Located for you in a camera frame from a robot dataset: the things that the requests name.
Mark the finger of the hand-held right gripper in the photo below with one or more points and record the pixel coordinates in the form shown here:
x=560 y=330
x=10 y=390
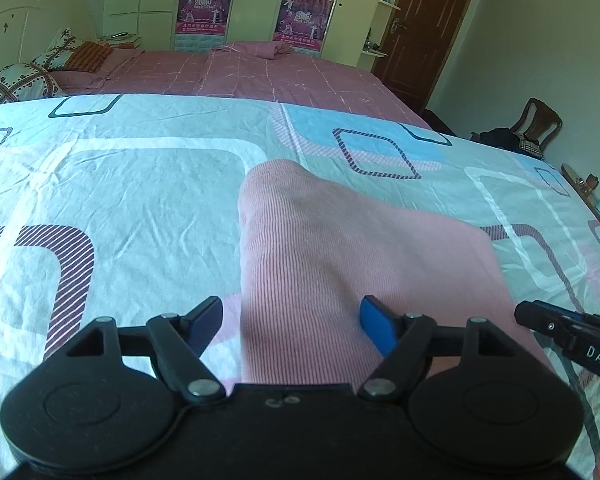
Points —
x=545 y=317

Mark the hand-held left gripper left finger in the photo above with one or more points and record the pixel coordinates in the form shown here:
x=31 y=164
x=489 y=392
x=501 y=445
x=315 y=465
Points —
x=206 y=321

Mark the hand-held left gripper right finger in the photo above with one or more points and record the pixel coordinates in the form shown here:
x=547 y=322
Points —
x=377 y=325

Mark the pink sweater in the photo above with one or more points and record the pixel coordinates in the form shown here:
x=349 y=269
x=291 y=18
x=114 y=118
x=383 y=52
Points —
x=330 y=270

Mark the dark clothes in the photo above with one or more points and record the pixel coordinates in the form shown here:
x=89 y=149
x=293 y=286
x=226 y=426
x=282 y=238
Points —
x=505 y=139

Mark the wooden side table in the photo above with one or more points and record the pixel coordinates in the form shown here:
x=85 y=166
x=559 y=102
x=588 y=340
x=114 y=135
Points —
x=587 y=195

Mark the patterned light bed sheet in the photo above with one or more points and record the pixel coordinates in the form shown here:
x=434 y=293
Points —
x=130 y=185

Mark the brown wooden chair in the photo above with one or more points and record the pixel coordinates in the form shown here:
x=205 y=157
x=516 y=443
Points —
x=540 y=120

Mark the pink checked bed sheet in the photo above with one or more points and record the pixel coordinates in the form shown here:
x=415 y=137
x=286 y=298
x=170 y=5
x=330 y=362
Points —
x=280 y=80

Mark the folded pink cloth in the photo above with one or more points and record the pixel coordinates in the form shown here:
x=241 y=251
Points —
x=260 y=51

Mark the orange striped pillow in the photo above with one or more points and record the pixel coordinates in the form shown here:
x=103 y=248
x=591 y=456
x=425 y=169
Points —
x=87 y=56

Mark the stack of books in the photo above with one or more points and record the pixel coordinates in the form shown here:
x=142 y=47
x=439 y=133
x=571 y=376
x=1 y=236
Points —
x=122 y=40

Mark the brown wooden door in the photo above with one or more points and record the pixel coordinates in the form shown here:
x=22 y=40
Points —
x=425 y=35

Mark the cream corner shelf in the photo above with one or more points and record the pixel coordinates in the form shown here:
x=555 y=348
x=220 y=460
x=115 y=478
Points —
x=382 y=20

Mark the large patterned white pillow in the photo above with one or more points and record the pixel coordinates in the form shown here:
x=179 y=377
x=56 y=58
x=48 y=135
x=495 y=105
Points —
x=15 y=82

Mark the small patterned white pillow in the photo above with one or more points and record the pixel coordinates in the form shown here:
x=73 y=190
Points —
x=60 y=50

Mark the cream wardrobe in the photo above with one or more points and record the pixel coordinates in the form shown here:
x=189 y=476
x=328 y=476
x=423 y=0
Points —
x=255 y=0

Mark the white bed headboard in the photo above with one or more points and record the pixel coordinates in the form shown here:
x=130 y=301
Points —
x=25 y=15

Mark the wall poster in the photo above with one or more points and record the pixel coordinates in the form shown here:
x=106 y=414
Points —
x=302 y=17
x=202 y=10

